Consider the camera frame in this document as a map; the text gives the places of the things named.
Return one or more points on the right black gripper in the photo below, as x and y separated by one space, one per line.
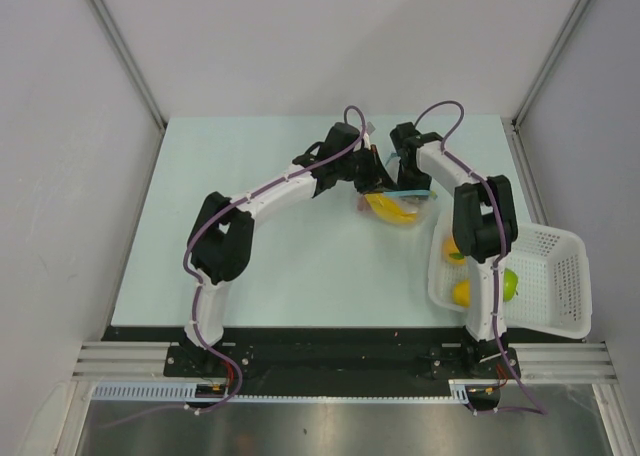
404 186

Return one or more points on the orange fake fruit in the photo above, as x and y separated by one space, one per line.
451 253

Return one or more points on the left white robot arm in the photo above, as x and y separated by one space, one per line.
220 244

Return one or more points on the clear zip top bag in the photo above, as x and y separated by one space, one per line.
417 200

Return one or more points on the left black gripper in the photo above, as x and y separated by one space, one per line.
377 178

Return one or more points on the aluminium corner post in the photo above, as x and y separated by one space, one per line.
113 34
567 31

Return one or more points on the green fake apple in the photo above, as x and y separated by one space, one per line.
510 285

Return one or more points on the yellow fake pear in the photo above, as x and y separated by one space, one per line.
461 294

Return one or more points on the left aluminium corner post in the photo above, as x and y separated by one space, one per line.
113 34

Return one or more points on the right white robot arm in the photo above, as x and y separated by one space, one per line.
484 226

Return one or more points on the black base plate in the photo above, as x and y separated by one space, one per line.
250 352

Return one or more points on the aluminium frame rail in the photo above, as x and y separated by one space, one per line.
574 363

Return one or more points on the yellow fake banana bunch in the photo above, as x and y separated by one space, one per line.
390 211

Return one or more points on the right aluminium corner post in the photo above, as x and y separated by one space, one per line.
567 31

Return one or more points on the white perforated plastic basket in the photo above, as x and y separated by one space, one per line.
553 293

